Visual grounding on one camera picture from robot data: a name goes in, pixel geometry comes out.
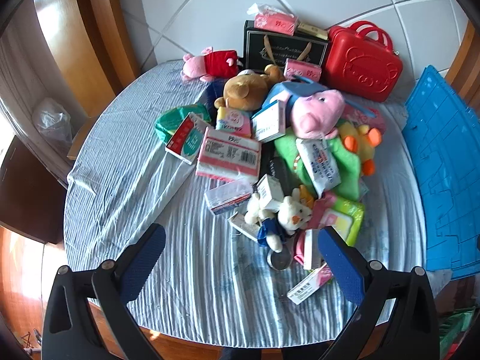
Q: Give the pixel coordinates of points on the red toy suitcase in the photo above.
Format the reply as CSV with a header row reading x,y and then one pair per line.
x,y
360,63

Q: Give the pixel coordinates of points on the red green medicine box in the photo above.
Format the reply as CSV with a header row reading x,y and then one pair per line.
x,y
187,138

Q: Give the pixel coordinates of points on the pink yellow small package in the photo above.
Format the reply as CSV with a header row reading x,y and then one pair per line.
x,y
232,120

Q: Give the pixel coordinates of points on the green pink wet wipes pack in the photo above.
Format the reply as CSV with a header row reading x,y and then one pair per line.
x,y
345,217

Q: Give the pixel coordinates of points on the large pink tissue bundle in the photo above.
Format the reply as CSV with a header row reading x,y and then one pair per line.
x,y
228,153

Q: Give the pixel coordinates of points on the pink pig plush blue clothes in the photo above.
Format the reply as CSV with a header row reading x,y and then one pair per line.
x,y
318,112

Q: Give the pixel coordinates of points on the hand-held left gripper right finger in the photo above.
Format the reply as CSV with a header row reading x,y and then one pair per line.
x,y
339,266

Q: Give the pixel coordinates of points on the yellow duck plush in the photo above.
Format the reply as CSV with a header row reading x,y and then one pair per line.
x,y
362,146

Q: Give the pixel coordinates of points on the white bear plush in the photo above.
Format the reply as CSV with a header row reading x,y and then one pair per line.
x,y
292,213

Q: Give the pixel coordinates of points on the pink pig plush red clothes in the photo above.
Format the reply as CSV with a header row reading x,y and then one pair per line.
x,y
217,62

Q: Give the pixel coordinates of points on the blue plastic crate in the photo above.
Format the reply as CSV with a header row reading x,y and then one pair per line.
x,y
442,157

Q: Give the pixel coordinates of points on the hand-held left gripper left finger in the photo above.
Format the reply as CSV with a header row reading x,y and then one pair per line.
x,y
148,255

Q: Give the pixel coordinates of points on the clear plastic bag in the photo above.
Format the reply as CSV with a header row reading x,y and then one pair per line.
x,y
50,120

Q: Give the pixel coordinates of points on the pale curtain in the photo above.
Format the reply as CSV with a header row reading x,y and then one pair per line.
x,y
15,82

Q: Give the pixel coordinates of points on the white pink medicine box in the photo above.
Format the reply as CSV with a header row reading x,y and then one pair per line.
x,y
305,287

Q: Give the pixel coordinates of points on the green plastic package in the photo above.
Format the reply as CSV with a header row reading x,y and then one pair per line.
x,y
168,123

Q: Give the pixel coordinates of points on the small white box green print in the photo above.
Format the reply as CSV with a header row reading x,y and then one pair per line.
x,y
270,191

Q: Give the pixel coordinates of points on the small gold box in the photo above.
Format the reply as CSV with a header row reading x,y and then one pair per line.
x,y
311,30

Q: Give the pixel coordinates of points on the white blue medicine box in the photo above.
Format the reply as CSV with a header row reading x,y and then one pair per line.
x,y
268,122

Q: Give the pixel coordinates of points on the dark blue fuzzy object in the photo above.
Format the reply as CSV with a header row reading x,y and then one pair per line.
x,y
212,97

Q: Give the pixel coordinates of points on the green bag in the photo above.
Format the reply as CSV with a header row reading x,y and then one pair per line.
x,y
455,330

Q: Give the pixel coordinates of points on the black garbage bag roll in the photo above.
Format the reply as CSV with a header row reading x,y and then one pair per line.
x,y
268,167
287,174

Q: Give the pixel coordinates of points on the black gift bag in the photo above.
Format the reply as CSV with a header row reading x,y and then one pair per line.
x,y
262,45

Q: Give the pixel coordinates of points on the opened pink tissue pack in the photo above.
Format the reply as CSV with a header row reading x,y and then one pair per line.
x,y
275,22

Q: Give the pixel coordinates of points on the long white box red stripe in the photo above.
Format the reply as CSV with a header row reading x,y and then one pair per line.
x,y
228,197

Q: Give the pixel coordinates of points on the green plush toy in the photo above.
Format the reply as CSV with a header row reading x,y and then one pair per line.
x,y
287,150

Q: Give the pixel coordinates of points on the dark nightstand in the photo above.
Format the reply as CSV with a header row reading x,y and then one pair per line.
x,y
26,195

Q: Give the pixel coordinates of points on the round metal tin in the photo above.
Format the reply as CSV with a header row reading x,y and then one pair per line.
x,y
279,260

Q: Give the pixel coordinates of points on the wooden headboard surround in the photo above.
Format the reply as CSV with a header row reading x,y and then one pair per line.
x,y
93,26

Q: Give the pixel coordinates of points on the brown bear plush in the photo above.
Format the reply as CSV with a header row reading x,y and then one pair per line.
x,y
243,90

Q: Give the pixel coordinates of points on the white wet wipes pack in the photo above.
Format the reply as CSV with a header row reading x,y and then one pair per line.
x,y
318,165

